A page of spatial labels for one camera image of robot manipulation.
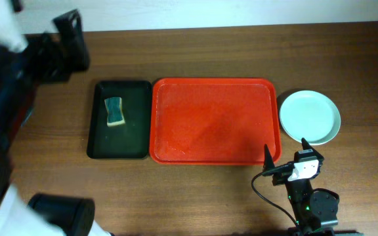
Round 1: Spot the red plastic tray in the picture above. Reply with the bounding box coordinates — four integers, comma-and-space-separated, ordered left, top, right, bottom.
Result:
149, 78, 282, 165

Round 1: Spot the green and yellow sponge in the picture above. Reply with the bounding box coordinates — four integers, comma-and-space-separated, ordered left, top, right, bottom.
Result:
104, 97, 125, 127

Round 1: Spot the mint green plate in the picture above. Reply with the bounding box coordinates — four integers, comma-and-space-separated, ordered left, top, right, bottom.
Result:
279, 90, 341, 146

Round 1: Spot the black plastic tray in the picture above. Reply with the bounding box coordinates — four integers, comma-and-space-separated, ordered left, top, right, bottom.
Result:
87, 81, 152, 159

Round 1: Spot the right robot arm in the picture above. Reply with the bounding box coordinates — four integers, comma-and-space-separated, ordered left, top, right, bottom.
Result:
251, 138, 361, 236

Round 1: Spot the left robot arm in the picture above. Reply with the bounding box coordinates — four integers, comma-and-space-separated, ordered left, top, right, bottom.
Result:
0, 1, 105, 236

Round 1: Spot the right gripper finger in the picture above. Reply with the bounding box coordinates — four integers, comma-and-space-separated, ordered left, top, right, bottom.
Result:
301, 138, 314, 151
263, 144, 275, 170

